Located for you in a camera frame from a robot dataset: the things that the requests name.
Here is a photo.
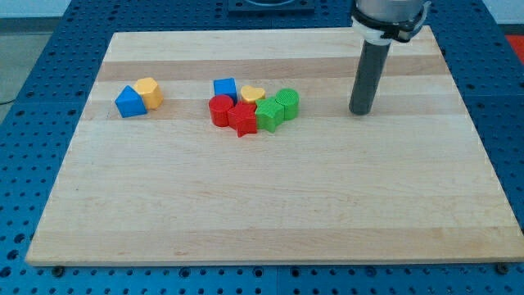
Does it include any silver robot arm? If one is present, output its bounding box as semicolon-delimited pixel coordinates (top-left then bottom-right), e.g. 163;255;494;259
355;0;423;22

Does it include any yellow hexagon block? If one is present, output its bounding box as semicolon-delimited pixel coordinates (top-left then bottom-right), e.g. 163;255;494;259
133;77;164;110

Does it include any red star block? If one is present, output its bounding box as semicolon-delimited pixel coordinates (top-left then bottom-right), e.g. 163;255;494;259
228;102;257;138

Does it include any green star block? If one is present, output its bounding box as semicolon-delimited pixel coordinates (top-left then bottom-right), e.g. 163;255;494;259
255;98;284;133

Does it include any yellow heart block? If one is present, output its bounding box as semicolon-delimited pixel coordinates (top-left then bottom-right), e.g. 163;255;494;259
241;85;266;104

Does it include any green cylinder block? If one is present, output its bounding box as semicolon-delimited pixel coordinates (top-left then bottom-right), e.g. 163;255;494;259
275;88;300;120

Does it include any red cylinder block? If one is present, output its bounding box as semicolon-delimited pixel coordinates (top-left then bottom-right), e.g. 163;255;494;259
208;94;234;127

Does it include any blue cube block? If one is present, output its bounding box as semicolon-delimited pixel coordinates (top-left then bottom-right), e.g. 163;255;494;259
213;77;237;104

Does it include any blue triangle block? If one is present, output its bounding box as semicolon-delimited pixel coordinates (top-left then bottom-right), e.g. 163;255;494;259
115;85;147;118

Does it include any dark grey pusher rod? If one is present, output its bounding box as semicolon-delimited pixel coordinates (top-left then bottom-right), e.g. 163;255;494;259
349;41;390;116

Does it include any wooden board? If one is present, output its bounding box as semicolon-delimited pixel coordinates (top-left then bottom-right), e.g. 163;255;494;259
26;28;523;266

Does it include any black cable clamp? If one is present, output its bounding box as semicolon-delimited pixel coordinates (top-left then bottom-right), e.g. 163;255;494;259
350;0;431;46

